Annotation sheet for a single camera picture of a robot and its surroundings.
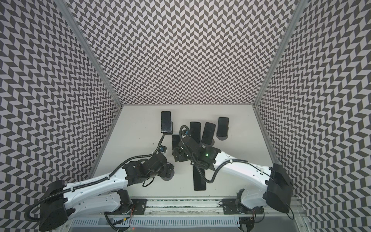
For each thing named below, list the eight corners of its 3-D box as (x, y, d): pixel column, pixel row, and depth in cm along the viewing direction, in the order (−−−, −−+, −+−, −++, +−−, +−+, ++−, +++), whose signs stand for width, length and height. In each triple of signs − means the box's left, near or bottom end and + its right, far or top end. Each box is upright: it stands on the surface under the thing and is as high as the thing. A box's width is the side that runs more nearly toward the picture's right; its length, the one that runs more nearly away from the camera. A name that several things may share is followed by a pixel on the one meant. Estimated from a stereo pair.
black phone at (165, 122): (162, 136, 102) (158, 124, 91) (164, 123, 109) (161, 111, 98) (171, 136, 102) (168, 124, 91) (172, 123, 109) (170, 111, 98)
